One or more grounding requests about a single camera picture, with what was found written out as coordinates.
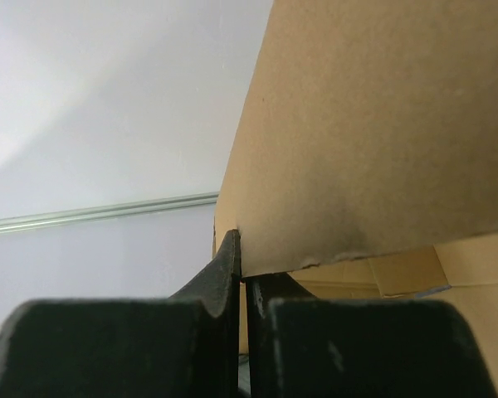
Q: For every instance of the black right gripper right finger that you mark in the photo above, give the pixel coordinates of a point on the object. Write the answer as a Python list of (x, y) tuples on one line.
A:
[(303, 346)]

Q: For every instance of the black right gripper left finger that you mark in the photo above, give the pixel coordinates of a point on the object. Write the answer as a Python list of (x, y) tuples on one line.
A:
[(185, 345)]

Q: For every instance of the brown cardboard box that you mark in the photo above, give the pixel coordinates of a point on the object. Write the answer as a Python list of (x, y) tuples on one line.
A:
[(369, 128)]

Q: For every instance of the aluminium frame post left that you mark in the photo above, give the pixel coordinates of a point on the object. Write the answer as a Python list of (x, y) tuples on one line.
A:
[(98, 213)]

